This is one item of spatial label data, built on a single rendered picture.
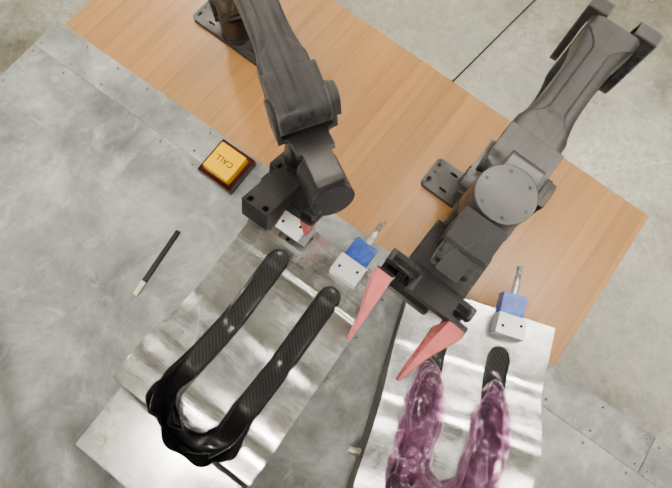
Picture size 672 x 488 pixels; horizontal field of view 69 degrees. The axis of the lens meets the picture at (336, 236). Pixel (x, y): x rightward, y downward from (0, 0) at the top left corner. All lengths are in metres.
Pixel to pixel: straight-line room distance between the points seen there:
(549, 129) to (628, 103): 1.75
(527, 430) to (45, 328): 0.84
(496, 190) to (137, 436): 0.68
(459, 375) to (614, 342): 1.18
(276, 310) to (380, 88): 0.52
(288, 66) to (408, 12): 1.67
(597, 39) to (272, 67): 0.37
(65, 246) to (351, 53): 0.69
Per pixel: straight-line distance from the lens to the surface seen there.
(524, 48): 2.27
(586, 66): 0.64
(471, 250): 0.43
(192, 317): 0.84
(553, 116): 0.59
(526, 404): 0.91
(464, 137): 1.05
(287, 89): 0.58
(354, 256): 0.82
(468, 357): 0.88
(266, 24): 0.63
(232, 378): 0.80
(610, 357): 1.98
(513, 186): 0.47
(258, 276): 0.84
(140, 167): 1.04
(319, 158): 0.59
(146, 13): 1.22
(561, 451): 1.01
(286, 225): 0.79
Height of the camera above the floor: 1.70
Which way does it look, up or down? 75 degrees down
